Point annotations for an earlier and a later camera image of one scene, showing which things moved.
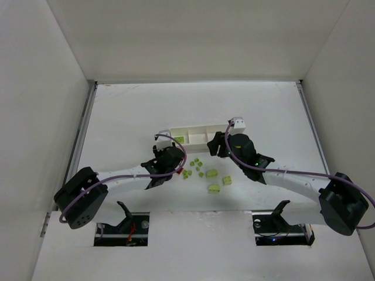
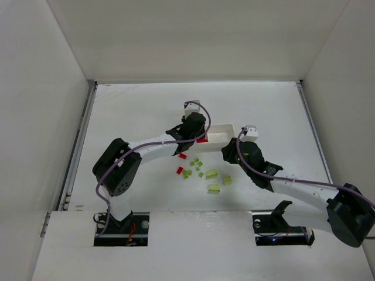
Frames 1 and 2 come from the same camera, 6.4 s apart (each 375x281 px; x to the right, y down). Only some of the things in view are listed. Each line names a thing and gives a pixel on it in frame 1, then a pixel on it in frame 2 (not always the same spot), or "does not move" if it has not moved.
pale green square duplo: x=227 y=180 does not move
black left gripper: x=160 y=151 -> x=191 y=129
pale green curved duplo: x=211 y=173 does not move
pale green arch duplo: x=214 y=188 does not move
